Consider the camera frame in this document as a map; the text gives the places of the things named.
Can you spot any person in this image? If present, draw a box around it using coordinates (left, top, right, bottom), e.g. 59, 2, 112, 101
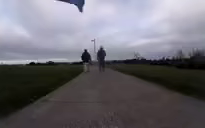
80, 48, 92, 73
96, 45, 108, 73

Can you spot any grass field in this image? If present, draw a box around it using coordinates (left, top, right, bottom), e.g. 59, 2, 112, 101
0, 63, 85, 124
106, 63, 205, 104

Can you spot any lamp pole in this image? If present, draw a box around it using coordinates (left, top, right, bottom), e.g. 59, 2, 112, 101
90, 38, 97, 62

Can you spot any distant row of bushes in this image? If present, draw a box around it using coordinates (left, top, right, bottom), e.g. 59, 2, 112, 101
25, 60, 84, 66

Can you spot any blue flag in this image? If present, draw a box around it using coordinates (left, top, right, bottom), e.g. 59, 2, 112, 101
55, 0, 86, 14

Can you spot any grey concrete path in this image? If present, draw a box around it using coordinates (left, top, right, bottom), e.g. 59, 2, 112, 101
0, 64, 205, 128

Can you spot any row of bare trees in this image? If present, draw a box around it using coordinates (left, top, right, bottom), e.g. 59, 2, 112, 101
107, 46, 205, 71

